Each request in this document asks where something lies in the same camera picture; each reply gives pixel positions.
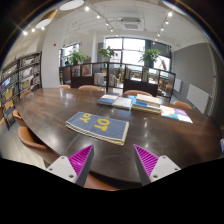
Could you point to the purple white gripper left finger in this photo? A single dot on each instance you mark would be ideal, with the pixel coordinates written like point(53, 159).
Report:
point(74, 168)

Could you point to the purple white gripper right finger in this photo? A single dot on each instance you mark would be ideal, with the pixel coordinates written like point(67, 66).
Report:
point(152, 167)

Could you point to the folded blue yellow towel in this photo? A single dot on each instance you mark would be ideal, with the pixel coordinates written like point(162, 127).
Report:
point(103, 128)

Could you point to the brown chair under gripper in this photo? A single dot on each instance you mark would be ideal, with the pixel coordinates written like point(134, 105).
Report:
point(94, 183)

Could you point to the brown leather chair near left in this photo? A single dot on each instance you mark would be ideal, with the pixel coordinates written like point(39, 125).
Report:
point(30, 140)

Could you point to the brown leather chair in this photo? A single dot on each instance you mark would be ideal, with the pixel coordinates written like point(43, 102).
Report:
point(19, 119)
point(30, 140)

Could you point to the colourful magazine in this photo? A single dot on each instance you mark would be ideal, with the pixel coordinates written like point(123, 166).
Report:
point(174, 113)

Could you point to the dark oval wooden table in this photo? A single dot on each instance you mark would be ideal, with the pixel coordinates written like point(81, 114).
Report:
point(46, 110)

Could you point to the stack of books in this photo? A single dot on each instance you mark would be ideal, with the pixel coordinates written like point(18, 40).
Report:
point(146, 103)

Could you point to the open book on table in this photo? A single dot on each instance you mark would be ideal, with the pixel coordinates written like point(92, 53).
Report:
point(115, 101)

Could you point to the brown chair at right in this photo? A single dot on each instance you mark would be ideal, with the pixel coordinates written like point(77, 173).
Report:
point(182, 104)

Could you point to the brown chair far side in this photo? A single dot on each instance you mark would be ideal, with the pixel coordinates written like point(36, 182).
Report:
point(136, 92)

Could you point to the brown leather chair far left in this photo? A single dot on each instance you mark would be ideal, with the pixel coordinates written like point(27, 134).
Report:
point(19, 119)

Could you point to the brown chair far middle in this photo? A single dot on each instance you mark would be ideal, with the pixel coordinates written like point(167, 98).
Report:
point(89, 87)

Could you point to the low dark shelf divider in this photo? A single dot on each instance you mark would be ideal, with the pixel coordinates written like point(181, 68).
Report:
point(110, 75)

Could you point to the tall bookshelf at left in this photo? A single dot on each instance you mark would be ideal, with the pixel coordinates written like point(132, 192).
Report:
point(17, 78)

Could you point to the potted plant left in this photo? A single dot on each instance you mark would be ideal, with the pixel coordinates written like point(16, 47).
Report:
point(76, 58)

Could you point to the potted plant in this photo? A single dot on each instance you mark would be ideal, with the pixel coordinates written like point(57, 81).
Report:
point(107, 54)
point(149, 57)
point(76, 58)

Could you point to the potted plant right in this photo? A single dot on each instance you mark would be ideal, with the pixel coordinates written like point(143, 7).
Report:
point(149, 57)

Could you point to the potted plant middle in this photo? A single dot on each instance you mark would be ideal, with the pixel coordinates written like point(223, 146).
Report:
point(107, 54)

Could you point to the ceiling air conditioner unit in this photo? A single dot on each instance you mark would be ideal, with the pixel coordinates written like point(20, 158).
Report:
point(131, 23)

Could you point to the white wall radiator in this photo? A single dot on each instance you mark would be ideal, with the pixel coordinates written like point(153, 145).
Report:
point(198, 98)

